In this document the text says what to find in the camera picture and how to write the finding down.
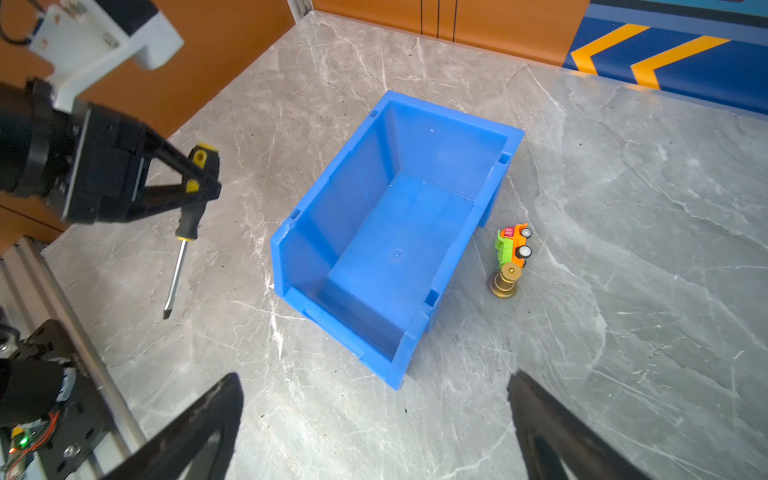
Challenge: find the black yellow screwdriver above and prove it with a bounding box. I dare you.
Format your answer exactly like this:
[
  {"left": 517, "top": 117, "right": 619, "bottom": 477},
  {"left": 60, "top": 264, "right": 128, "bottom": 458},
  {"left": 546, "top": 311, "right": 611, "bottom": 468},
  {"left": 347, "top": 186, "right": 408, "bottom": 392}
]
[{"left": 163, "top": 144, "right": 220, "bottom": 320}]

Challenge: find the brass bell-shaped weight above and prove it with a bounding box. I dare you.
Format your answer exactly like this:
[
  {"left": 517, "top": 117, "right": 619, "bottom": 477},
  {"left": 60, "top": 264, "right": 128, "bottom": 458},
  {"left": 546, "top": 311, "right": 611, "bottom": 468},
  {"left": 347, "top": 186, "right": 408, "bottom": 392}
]
[{"left": 488, "top": 262, "right": 522, "bottom": 299}]

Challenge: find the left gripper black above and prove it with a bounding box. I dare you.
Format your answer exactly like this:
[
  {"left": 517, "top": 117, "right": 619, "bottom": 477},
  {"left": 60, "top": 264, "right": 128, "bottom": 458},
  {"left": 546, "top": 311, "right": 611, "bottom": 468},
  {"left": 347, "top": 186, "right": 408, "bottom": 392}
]
[{"left": 56, "top": 102, "right": 221, "bottom": 224}]

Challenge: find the small colourful toy truck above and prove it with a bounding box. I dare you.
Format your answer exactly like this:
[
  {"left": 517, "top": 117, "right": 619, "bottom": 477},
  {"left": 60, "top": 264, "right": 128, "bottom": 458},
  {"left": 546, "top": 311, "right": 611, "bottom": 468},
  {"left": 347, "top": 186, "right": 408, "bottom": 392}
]
[{"left": 495, "top": 223, "right": 532, "bottom": 268}]

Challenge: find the blue plastic bin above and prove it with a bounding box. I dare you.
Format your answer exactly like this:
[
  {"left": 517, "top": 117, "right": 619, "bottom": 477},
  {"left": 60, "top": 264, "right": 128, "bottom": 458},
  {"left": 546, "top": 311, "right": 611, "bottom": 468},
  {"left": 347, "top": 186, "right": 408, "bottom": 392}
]
[{"left": 271, "top": 91, "right": 524, "bottom": 389}]

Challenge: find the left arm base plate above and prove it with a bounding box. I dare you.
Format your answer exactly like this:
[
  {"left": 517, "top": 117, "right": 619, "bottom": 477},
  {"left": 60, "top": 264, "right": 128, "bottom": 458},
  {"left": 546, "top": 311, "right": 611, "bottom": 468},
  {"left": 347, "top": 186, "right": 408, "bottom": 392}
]
[{"left": 1, "top": 319, "right": 113, "bottom": 479}]

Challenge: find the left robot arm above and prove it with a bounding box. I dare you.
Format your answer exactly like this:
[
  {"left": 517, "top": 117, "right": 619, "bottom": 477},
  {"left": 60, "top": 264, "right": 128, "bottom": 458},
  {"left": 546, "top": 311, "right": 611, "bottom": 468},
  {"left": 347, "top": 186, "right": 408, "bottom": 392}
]
[{"left": 1, "top": 78, "right": 221, "bottom": 224}]

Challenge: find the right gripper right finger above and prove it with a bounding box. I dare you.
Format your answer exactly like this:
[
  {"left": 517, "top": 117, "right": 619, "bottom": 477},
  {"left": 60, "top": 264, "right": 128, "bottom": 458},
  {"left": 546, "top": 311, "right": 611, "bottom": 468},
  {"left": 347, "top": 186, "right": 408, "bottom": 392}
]
[{"left": 507, "top": 370, "right": 648, "bottom": 479}]

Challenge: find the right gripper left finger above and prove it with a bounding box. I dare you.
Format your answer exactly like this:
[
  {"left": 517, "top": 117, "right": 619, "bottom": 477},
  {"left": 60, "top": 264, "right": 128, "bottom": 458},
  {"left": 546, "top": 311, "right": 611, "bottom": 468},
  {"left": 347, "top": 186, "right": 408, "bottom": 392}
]
[{"left": 106, "top": 372, "right": 244, "bottom": 479}]

